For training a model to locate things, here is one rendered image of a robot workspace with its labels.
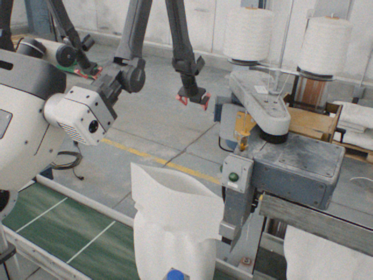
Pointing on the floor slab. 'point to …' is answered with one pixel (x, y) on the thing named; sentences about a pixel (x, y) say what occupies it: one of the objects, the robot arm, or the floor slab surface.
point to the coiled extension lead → (69, 163)
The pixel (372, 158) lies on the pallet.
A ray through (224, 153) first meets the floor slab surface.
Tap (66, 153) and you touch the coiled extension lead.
